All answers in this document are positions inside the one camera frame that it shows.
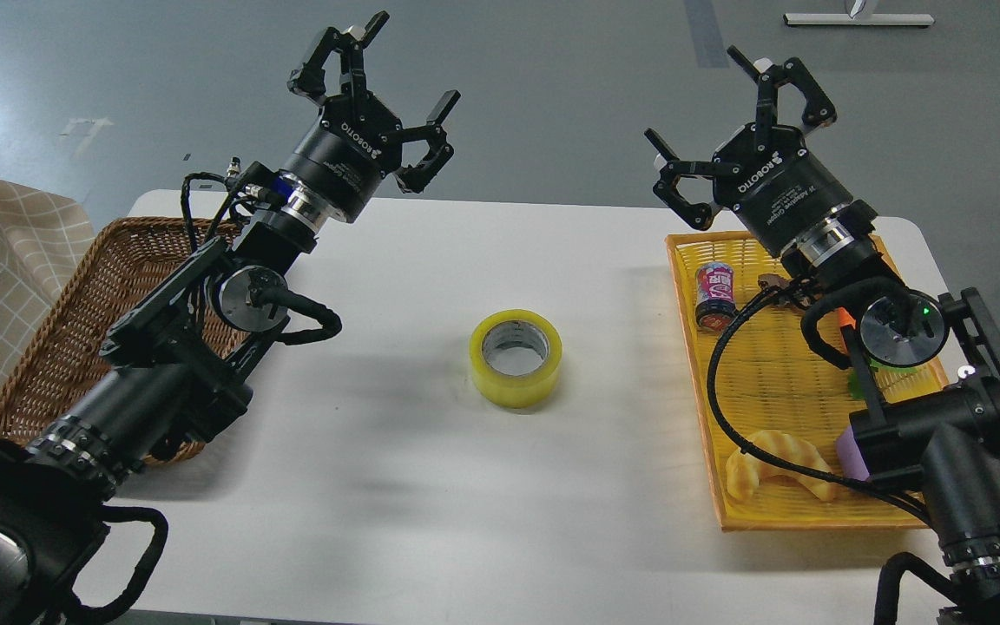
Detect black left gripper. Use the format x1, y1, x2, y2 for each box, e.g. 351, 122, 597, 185
281, 10, 461, 224

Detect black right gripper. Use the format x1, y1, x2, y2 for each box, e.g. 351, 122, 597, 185
644, 46, 854, 257

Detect yellow tape roll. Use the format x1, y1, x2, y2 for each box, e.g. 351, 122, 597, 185
467, 309, 563, 409

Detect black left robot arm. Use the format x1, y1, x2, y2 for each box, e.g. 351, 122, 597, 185
0, 10, 459, 624

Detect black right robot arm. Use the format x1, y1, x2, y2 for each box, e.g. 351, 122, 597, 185
645, 47, 1000, 624

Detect brown toy frog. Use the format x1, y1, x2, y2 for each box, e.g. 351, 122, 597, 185
757, 273, 805, 308

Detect small pink drink can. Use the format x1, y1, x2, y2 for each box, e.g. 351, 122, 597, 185
694, 261, 738, 333

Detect white stand base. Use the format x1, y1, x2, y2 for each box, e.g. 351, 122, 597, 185
782, 13, 936, 29

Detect yellow plastic basket tray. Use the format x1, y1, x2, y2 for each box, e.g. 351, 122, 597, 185
664, 231, 920, 531

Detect toy carrot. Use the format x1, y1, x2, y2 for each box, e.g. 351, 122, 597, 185
836, 307, 886, 401

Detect brown wicker basket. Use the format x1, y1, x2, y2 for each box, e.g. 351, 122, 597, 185
0, 216, 245, 465

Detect toy croissant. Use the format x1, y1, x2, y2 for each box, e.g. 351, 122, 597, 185
725, 429, 838, 503

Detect purple foam block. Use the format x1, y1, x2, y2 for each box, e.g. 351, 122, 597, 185
834, 425, 870, 482

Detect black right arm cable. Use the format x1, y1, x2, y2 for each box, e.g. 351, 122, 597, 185
707, 278, 935, 526

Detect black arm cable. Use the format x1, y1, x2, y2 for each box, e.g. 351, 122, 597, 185
248, 286, 343, 346
707, 278, 935, 526

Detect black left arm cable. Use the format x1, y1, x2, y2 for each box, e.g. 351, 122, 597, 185
248, 286, 343, 346

